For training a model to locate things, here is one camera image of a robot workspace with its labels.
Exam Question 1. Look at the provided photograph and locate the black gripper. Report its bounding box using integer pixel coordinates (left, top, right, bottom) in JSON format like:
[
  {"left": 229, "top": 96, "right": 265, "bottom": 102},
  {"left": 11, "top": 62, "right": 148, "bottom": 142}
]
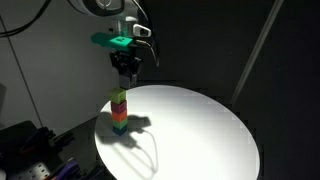
[{"left": 110, "top": 51, "right": 142, "bottom": 88}]

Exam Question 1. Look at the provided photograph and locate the grey block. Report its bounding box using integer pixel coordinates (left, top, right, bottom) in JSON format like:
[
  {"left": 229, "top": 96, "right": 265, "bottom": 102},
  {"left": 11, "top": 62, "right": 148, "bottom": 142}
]
[{"left": 119, "top": 75, "right": 137, "bottom": 89}]

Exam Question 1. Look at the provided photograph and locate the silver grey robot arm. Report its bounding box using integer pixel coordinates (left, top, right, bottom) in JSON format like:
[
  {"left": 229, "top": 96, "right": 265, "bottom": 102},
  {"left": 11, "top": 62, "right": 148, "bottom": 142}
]
[{"left": 67, "top": 0, "right": 142, "bottom": 89}]

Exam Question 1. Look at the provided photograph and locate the yellow-green block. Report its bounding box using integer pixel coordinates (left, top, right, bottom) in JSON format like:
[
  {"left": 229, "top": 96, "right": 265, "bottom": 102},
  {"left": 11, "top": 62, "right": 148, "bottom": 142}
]
[{"left": 109, "top": 88, "right": 126, "bottom": 104}]

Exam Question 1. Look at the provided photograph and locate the magenta block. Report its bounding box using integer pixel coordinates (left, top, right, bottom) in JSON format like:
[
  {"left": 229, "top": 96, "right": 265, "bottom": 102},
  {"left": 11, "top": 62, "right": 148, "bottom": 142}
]
[{"left": 111, "top": 101, "right": 127, "bottom": 114}]

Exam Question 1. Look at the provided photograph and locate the orange block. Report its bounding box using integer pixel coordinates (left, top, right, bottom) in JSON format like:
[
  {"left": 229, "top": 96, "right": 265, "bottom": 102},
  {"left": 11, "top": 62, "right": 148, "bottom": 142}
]
[{"left": 112, "top": 110, "right": 127, "bottom": 122}]

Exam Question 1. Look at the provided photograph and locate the green block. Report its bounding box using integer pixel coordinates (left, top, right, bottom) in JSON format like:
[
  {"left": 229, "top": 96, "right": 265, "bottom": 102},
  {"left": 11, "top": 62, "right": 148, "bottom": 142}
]
[{"left": 112, "top": 119, "right": 128, "bottom": 129}]

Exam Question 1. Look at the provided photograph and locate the blue block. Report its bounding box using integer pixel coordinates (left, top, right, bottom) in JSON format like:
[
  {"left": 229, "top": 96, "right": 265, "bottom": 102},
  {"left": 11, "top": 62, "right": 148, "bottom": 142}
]
[{"left": 112, "top": 126, "right": 127, "bottom": 136}]

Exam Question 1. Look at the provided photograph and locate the round white table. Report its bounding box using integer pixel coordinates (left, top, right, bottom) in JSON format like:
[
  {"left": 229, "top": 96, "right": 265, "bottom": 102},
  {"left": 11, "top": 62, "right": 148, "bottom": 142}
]
[{"left": 94, "top": 85, "right": 261, "bottom": 180}]

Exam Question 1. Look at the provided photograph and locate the purple orange clamp rear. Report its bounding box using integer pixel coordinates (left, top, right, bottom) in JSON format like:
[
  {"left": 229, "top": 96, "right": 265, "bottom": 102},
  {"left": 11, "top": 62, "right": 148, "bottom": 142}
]
[{"left": 20, "top": 127, "right": 55, "bottom": 154}]

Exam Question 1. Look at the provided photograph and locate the purple orange clamp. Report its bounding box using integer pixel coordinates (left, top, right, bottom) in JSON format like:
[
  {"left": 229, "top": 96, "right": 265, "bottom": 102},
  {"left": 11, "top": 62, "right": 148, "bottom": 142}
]
[
  {"left": 48, "top": 159, "right": 79, "bottom": 180},
  {"left": 20, "top": 127, "right": 55, "bottom": 154}
]

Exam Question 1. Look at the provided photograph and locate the purple orange clamp front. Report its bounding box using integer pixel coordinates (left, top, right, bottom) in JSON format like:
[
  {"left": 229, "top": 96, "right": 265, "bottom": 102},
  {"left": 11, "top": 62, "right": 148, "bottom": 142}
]
[{"left": 48, "top": 159, "right": 79, "bottom": 180}]

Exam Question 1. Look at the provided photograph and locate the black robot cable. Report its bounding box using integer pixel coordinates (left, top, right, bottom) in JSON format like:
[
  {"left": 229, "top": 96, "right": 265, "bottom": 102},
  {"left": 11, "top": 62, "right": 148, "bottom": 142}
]
[{"left": 131, "top": 0, "right": 160, "bottom": 68}]

